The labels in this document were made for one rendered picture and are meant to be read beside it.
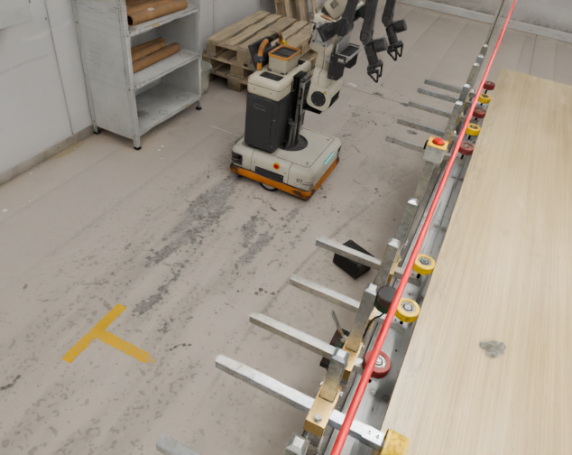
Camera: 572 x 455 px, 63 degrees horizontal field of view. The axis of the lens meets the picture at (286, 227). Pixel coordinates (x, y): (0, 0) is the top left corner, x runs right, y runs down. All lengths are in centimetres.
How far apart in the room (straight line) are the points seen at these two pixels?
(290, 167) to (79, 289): 156
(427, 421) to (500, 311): 53
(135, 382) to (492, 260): 166
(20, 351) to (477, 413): 206
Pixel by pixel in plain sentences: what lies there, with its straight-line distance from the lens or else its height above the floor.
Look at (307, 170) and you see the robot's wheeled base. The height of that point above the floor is 28.
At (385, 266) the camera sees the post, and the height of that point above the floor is 101.
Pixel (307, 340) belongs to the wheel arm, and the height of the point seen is 86.
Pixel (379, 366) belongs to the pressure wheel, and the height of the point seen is 90.
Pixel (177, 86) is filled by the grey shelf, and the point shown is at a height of 15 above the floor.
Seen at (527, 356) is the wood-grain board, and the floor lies 90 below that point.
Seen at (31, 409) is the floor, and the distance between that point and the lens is 247.
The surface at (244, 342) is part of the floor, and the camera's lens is 252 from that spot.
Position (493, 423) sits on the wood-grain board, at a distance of 147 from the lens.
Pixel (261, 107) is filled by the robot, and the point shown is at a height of 61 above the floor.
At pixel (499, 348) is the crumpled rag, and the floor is 92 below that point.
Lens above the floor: 205
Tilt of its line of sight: 40 degrees down
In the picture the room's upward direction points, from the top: 8 degrees clockwise
